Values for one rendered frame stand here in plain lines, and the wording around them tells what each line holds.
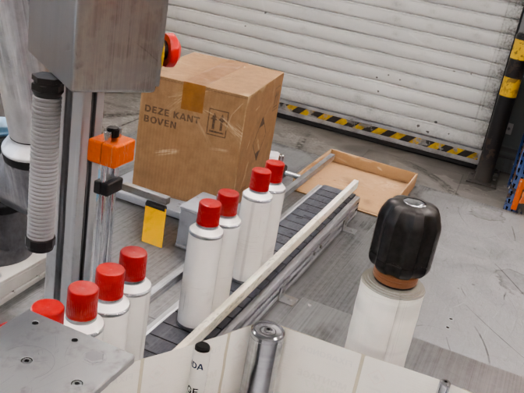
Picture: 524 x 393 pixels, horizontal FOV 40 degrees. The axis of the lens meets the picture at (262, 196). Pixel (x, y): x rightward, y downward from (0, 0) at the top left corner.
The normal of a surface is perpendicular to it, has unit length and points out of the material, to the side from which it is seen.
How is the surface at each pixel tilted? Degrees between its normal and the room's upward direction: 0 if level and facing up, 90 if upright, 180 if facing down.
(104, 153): 90
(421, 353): 0
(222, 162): 90
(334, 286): 0
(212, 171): 90
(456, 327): 0
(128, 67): 90
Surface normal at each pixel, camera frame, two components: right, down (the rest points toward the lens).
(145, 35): 0.51, 0.40
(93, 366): 0.16, -0.91
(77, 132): -0.40, 0.29
